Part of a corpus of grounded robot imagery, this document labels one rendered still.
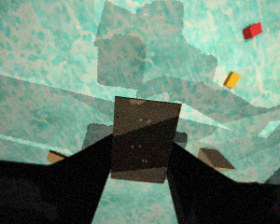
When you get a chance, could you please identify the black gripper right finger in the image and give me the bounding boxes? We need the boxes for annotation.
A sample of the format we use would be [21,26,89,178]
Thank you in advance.
[166,142,280,224]

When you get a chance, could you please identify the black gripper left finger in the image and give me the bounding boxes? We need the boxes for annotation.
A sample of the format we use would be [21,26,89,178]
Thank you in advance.
[0,134,113,224]

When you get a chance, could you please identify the small red block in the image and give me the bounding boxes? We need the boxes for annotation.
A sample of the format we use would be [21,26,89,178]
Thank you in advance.
[243,22,262,40]

